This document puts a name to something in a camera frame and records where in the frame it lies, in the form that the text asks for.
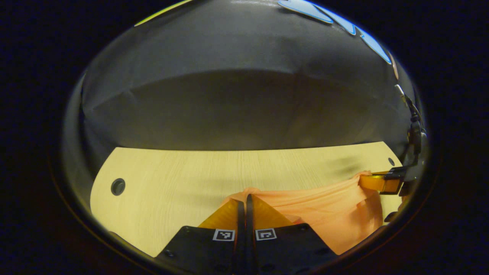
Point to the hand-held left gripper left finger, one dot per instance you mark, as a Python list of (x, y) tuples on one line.
[(240, 236)]

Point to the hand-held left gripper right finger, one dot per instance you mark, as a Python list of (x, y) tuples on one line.
[(250, 236)]

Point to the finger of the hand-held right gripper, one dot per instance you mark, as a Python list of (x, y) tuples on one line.
[(376, 182)]

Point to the orange T-shirt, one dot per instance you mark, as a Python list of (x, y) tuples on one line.
[(328, 214)]

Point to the round black table grommet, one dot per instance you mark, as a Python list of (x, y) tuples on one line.
[(391, 161), (118, 186)]

